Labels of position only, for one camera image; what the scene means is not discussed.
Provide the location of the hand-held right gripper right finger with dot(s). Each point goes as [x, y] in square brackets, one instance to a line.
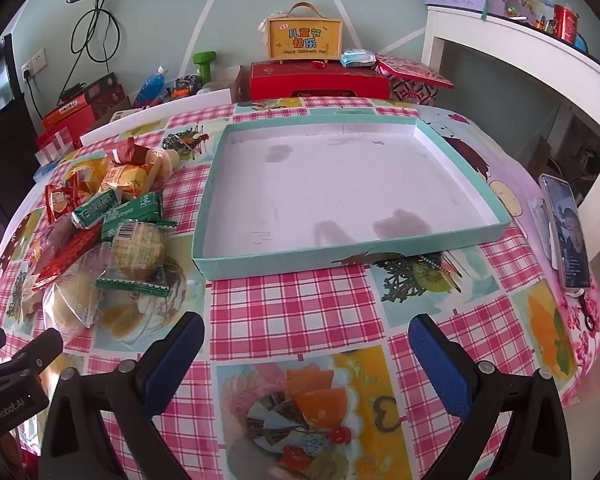
[437, 360]

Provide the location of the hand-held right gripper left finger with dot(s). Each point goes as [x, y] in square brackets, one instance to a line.
[180, 350]

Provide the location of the long red snack packet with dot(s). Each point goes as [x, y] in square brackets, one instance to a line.
[62, 260]

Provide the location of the clear green-sealed cake packet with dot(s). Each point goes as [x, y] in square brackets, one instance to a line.
[137, 252]

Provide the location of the pink purple cake packet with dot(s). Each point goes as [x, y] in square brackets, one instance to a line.
[60, 232]

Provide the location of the green white wafer packet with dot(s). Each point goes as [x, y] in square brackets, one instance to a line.
[96, 208]
[135, 212]

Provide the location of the red cartoon snack packet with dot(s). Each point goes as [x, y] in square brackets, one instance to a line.
[60, 202]

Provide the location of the beige cracker packet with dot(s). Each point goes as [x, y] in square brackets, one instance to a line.
[125, 180]

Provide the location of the orange clear cake packet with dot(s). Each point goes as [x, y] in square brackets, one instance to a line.
[85, 175]

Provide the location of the dark red candy packet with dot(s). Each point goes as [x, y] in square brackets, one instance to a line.
[132, 152]

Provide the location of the white tray with snacks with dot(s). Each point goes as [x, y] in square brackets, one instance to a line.
[330, 185]

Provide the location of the pink checked printed tablecloth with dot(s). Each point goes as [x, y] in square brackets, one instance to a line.
[290, 310]

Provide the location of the white sachet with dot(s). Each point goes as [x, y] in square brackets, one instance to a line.
[537, 212]

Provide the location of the smartphone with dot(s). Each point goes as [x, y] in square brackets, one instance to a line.
[567, 235]

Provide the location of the blue tissue box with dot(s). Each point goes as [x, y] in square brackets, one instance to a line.
[42, 171]

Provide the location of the black cabinet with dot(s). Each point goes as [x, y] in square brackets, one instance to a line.
[10, 160]

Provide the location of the clear plastic box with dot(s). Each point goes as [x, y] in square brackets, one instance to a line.
[55, 147]

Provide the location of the flat orange box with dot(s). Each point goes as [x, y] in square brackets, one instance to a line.
[65, 112]

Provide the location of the blue plastic bottle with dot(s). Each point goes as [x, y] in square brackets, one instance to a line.
[150, 89]

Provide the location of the dark toy packet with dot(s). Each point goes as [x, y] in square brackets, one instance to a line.
[185, 86]

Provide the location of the black power adapter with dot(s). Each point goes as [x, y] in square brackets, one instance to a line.
[72, 91]

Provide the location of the red white patterned box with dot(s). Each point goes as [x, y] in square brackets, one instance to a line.
[412, 94]

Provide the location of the dark red box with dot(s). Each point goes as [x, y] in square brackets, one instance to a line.
[105, 92]

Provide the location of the green dumbbell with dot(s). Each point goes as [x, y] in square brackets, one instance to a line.
[205, 62]

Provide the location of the red patterned box lid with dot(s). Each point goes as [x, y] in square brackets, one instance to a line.
[410, 71]

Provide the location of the large red gift box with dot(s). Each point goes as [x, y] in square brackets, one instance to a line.
[300, 80]

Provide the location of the blue wet wipes pack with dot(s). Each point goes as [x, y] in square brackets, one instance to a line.
[357, 57]

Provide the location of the white shelf unit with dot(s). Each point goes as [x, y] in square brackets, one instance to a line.
[505, 30]

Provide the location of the lilac desk organizer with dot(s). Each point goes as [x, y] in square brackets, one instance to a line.
[510, 5]

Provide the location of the red tin can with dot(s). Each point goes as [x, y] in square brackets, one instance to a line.
[565, 20]

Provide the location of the white wall socket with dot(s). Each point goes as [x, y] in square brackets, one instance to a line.
[34, 62]

